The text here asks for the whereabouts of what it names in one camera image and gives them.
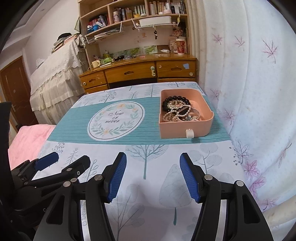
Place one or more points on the wooden desk with drawers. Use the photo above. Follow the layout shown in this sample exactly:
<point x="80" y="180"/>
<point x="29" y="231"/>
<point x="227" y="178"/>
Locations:
<point x="155" y="68"/>

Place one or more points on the lace covered cabinet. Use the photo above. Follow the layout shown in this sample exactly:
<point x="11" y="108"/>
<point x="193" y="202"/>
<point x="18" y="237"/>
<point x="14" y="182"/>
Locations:
<point x="55" y="85"/>

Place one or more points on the white floral curtain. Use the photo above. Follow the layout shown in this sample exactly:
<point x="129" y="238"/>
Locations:
<point x="246" y="51"/>

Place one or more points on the brown wooden door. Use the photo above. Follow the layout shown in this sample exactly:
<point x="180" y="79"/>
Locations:
<point x="16" y="89"/>

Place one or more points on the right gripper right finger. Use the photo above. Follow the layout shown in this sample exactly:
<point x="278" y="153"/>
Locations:
<point x="244" y="219"/>

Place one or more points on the wooden bookshelf hutch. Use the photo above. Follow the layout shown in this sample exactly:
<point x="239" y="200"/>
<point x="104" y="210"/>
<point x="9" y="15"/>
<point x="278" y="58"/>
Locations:
<point x="131" y="28"/>

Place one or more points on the red white mug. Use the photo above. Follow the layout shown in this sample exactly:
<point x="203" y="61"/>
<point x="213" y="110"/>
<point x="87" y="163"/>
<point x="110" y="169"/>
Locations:
<point x="180" y="43"/>

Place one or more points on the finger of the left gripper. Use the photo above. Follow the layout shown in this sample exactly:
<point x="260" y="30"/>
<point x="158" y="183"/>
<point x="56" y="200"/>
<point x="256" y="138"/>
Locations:
<point x="46" y="161"/>
<point x="69" y="175"/>

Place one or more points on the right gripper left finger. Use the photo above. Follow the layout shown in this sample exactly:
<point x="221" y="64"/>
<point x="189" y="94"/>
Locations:
<point x="62" y="219"/>

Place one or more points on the tree print bed sheet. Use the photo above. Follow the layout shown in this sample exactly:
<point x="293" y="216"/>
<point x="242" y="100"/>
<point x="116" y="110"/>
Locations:
<point x="153" y="202"/>

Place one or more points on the pink band smart watch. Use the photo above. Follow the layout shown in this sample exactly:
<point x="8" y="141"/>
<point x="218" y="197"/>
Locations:
<point x="188" y="114"/>

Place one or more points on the white wire shelf basket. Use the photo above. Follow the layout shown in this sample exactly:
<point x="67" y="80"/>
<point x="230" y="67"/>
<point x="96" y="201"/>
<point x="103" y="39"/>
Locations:
<point x="153" y="22"/>

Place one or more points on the pink drawer box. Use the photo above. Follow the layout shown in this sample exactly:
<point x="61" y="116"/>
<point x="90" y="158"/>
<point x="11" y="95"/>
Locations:
<point x="172" y="100"/>

